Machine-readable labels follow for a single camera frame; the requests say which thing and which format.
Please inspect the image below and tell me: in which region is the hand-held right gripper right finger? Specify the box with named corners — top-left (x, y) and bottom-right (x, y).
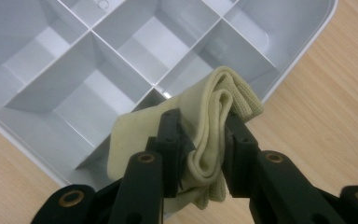
top-left (221, 111), bottom-right (261, 199)

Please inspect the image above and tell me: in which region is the white compartment storage box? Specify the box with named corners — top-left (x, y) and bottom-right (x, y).
top-left (0, 0), bottom-right (338, 191)

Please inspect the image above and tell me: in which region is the light green ankle sock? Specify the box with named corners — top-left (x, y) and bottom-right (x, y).
top-left (106, 65), bottom-right (266, 211)

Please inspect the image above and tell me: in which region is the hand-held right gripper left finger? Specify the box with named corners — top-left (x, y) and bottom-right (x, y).
top-left (145, 108), bottom-right (198, 199)

